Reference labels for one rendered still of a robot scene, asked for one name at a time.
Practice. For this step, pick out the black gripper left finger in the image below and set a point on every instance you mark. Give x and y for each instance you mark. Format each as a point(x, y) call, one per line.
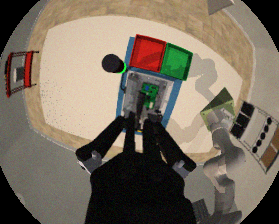
point(89, 155)

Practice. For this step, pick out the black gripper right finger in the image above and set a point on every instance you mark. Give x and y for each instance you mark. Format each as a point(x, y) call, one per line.
point(155, 132)

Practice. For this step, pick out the green bin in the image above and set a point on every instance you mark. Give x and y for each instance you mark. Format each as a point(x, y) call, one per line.
point(177, 62)

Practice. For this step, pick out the red open-top bin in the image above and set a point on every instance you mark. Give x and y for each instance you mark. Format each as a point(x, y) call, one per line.
point(147, 53)

